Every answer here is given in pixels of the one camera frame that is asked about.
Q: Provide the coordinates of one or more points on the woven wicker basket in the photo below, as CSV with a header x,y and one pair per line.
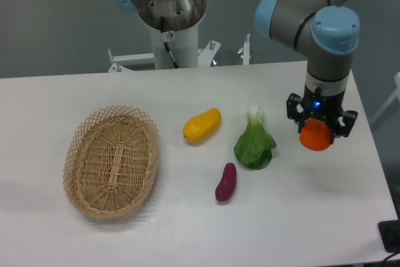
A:
x,y
112,162

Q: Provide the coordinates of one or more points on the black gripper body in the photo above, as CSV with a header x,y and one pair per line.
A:
x,y
320,107

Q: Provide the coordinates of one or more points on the white frame at right edge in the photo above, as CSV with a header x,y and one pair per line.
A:
x,y
387,107

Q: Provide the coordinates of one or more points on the white mounting bracket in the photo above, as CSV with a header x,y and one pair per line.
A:
x,y
132,62
247,49

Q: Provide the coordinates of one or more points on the white left mounting bracket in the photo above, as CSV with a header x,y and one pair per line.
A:
x,y
132,62

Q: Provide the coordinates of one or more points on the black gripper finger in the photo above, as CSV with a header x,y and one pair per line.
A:
x,y
296,110
341,124

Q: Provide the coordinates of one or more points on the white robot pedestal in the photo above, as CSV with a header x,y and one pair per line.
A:
x,y
173,31

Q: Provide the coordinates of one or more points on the white right mounting bracket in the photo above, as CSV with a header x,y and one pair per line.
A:
x,y
247,49

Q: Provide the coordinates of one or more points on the yellow mango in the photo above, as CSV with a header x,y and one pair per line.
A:
x,y
201,126

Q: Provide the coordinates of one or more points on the purple sweet potato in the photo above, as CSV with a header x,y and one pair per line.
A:
x,y
227,185

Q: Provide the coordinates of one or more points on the green bok choy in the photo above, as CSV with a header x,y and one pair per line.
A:
x,y
254,147

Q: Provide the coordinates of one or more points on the black device at table corner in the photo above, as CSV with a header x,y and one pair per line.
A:
x,y
389,231

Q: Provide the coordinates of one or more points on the orange fruit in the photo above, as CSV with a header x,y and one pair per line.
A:
x,y
315,135

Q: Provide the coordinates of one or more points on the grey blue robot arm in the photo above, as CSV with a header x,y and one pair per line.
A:
x,y
324,31

